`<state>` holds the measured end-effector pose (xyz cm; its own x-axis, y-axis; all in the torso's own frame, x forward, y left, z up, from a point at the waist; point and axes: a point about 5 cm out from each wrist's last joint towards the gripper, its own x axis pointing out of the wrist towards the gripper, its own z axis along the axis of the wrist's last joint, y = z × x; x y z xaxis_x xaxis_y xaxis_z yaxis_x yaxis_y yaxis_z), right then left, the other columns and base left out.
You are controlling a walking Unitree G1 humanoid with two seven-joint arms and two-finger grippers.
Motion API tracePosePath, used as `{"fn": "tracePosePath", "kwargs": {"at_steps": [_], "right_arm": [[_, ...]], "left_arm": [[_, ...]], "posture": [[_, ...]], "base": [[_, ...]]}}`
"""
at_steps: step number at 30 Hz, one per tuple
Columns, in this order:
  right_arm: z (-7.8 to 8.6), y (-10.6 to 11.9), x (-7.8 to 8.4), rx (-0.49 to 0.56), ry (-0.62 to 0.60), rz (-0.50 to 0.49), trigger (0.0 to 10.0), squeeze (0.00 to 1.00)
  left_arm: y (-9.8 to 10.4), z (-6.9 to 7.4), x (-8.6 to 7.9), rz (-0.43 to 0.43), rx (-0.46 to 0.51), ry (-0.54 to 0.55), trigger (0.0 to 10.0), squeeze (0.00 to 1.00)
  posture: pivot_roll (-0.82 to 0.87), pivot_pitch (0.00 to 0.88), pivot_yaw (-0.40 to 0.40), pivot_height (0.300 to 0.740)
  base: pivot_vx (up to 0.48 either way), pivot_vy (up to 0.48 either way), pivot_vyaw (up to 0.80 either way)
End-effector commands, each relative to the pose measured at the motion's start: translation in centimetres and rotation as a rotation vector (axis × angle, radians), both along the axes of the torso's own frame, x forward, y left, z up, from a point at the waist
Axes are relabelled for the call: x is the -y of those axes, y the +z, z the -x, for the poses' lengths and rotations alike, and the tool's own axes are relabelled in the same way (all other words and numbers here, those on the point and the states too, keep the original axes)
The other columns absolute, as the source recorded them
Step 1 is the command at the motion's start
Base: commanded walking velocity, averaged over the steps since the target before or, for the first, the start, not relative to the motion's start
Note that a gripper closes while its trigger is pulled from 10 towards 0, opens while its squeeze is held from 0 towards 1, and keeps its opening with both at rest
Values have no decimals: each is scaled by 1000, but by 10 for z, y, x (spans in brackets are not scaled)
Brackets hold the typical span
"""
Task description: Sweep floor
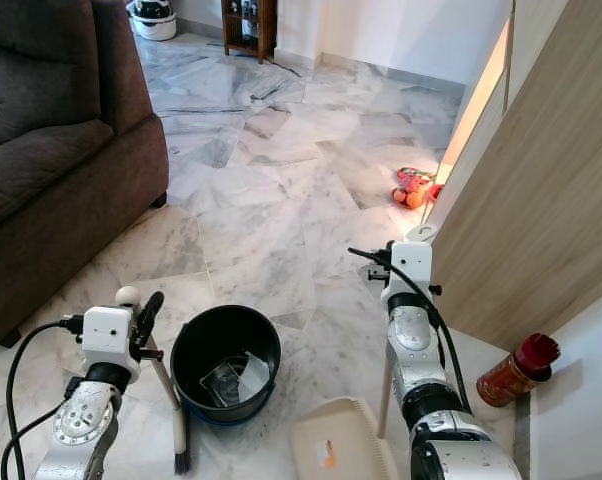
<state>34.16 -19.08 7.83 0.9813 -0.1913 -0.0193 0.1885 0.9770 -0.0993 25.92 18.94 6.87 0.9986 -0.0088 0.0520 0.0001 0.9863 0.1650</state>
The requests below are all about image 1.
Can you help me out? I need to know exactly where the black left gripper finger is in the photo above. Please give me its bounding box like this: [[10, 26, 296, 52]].
[[132, 291, 166, 357]]

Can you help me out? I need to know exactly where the hand brush with black bristles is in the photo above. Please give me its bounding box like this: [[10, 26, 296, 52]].
[[147, 352, 193, 475]]

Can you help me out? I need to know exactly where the beige dustpan with wooden handle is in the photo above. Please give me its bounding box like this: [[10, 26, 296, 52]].
[[288, 345, 404, 480]]

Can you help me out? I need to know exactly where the red and orange toy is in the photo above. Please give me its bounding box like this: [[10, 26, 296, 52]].
[[391, 166, 443, 210]]

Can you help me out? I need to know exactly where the clear plastic packaging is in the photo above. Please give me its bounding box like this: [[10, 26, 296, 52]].
[[198, 349, 273, 407]]

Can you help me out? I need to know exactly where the black round bucket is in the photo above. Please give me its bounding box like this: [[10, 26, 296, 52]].
[[170, 304, 283, 428]]

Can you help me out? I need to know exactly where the orange bottle with red cap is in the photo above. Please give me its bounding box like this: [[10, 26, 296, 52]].
[[475, 332, 563, 409]]

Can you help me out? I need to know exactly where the dark brown fabric sofa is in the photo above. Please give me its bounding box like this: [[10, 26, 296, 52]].
[[0, 0, 171, 347]]

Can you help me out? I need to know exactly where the light wooden cabinet panel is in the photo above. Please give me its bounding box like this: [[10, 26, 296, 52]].
[[425, 0, 602, 352]]

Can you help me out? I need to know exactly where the small dark wooden shelf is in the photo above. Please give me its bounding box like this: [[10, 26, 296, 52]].
[[221, 0, 279, 64]]

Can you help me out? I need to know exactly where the white round appliance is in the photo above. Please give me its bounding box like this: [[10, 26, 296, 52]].
[[126, 0, 179, 42]]

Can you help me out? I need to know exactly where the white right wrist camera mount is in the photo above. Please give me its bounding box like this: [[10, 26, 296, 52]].
[[380, 224, 438, 303]]

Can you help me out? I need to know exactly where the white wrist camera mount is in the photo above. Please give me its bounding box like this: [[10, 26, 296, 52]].
[[380, 224, 438, 303], [81, 286, 141, 367]]

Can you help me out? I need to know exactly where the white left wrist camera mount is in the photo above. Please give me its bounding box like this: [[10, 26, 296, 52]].
[[81, 286, 141, 367]]

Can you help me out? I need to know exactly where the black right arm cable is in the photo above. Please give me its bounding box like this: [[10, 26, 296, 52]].
[[391, 262, 473, 413]]

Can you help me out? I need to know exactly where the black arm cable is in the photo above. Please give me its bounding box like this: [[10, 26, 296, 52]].
[[391, 262, 473, 413], [2, 316, 87, 480]]

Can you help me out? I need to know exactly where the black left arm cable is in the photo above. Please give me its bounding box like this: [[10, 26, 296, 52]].
[[2, 316, 87, 480]]

